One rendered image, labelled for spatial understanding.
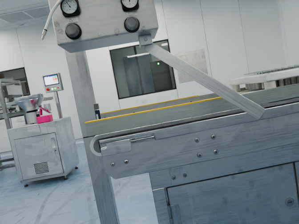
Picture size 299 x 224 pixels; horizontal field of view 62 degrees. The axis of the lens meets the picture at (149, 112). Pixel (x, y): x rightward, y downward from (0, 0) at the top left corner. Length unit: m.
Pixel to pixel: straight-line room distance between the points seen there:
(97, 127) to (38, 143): 2.84
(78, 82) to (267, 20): 5.97
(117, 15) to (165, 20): 5.51
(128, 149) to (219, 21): 5.77
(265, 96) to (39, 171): 3.13
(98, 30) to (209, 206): 0.52
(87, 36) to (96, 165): 0.49
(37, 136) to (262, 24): 5.24
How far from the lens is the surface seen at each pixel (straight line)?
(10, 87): 4.56
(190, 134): 0.60
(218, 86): 0.53
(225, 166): 0.69
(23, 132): 3.47
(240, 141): 0.64
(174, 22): 6.08
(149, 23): 0.57
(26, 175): 3.58
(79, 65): 0.89
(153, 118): 0.58
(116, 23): 0.57
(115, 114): 0.85
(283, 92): 0.68
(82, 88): 0.88
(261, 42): 6.45
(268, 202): 0.78
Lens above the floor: 0.91
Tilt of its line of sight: 5 degrees down
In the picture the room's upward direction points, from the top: 10 degrees counter-clockwise
